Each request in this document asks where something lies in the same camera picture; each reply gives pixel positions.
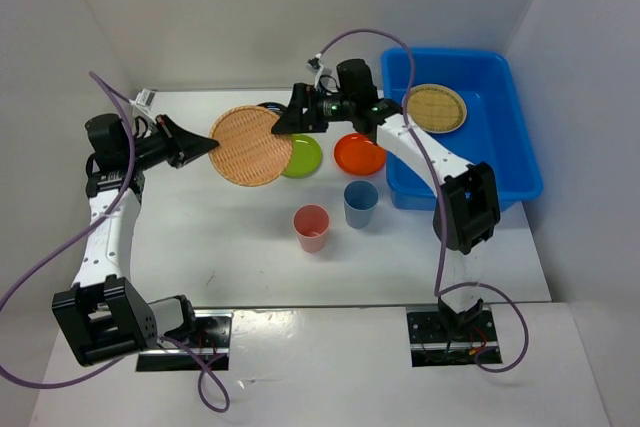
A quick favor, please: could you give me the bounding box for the orange round plate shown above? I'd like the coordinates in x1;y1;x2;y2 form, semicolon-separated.
333;133;386;177

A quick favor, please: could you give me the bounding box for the green round plate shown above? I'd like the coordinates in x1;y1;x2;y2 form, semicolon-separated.
282;134;323;178

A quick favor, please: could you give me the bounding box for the black round plate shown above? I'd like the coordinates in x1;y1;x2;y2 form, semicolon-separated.
259;102;286;115

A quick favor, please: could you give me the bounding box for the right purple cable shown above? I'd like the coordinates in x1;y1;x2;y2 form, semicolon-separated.
317;28;530;373

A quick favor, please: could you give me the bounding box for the green-rimmed bamboo woven plate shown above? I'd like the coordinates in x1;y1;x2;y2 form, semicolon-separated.
408;84;467;134

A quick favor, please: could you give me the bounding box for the brown woven bamboo plate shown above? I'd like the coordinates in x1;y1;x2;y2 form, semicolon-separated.
209;105;293;187

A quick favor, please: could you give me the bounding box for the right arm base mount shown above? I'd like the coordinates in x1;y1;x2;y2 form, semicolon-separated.
406;305;502;367

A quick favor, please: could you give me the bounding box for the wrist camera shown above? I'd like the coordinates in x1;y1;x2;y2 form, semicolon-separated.
306;53;332;90
131;88;156;113

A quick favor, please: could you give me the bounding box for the blue plastic cup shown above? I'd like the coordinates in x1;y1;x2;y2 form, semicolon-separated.
343;180;379;229

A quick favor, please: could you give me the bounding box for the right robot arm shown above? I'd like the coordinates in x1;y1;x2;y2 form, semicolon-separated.
272;58;500;266

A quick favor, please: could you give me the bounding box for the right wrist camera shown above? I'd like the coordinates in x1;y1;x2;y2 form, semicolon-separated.
306;53;332;90

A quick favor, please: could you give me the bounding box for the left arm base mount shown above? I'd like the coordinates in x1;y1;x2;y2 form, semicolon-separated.
135;308;233;372

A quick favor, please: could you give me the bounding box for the aluminium table edge rail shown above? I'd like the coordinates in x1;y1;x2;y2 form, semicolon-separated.
79;89;157;311

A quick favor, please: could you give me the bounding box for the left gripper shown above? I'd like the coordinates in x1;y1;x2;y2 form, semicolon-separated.
125;114;219;171

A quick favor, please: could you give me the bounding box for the pink plastic cup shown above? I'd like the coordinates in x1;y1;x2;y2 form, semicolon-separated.
293;204;330;253

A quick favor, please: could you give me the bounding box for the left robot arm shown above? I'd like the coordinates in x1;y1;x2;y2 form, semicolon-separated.
52;114;219;366

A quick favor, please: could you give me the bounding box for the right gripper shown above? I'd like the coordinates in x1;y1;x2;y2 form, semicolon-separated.
272;82;356;133

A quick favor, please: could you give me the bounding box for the blue plastic bin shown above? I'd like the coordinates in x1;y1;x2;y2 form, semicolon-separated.
381;48;543;211

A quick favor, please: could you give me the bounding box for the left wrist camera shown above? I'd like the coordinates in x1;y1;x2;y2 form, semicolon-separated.
131;88;156;113

